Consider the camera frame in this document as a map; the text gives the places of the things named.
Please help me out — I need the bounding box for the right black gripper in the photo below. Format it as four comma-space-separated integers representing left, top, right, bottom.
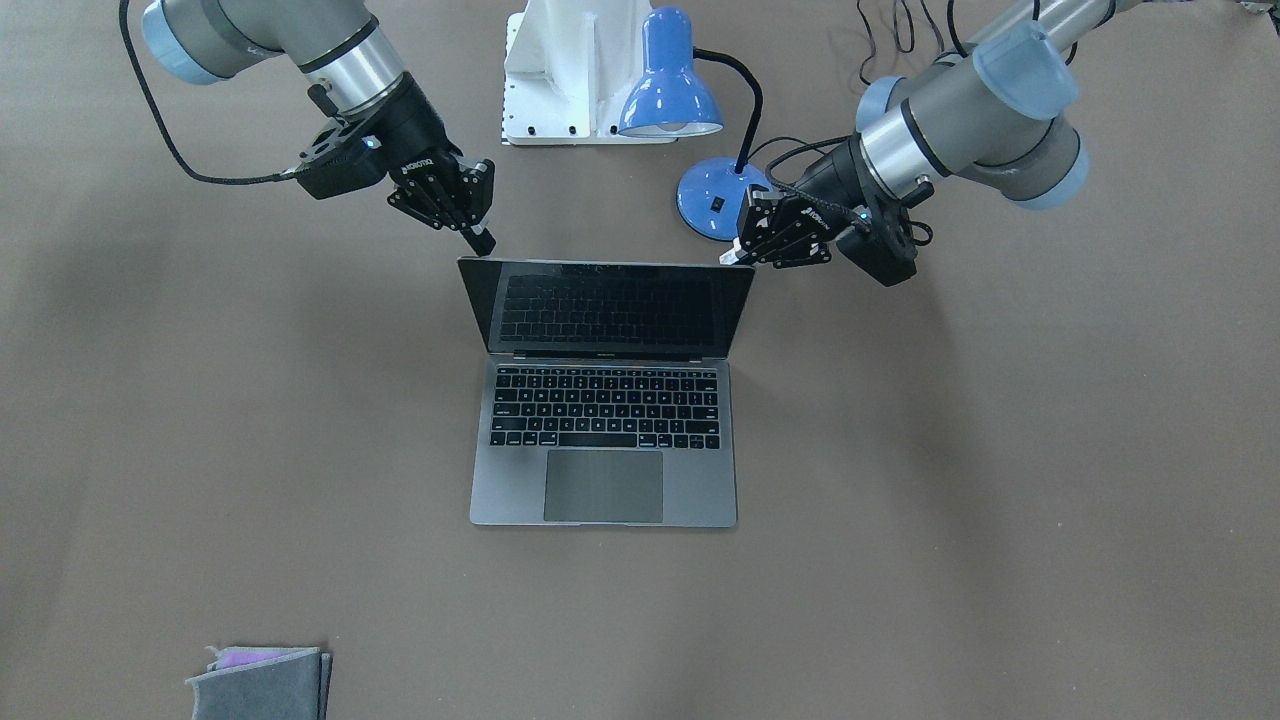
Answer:
375, 76, 497, 258

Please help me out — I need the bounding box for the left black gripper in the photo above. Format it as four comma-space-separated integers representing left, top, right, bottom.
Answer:
718, 135, 870, 269

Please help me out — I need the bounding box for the grey laptop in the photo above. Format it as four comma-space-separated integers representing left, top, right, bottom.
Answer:
457, 258, 755, 528

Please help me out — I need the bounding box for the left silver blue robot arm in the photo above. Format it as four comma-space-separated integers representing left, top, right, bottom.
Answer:
719, 1, 1132, 286

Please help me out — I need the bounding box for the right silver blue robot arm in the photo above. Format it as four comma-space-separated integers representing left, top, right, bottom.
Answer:
140, 1, 497, 258

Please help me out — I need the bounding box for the blue desk lamp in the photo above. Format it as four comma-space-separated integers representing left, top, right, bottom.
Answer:
618, 6, 769, 243

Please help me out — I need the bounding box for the folded grey purple cloth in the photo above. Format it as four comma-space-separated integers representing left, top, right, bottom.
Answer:
186, 646, 332, 719

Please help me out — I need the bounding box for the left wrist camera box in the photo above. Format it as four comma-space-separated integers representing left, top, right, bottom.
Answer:
836, 176, 934, 287

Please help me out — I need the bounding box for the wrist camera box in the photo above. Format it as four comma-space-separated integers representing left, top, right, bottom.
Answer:
836, 176, 934, 287
292, 118, 388, 200

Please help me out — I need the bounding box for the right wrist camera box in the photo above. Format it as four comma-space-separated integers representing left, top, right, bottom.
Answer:
292, 118, 388, 200

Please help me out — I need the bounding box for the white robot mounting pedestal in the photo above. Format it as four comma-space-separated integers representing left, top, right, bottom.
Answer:
500, 1, 653, 147

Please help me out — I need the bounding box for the black lamp power cable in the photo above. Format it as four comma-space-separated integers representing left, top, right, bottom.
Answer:
745, 0, 966, 169

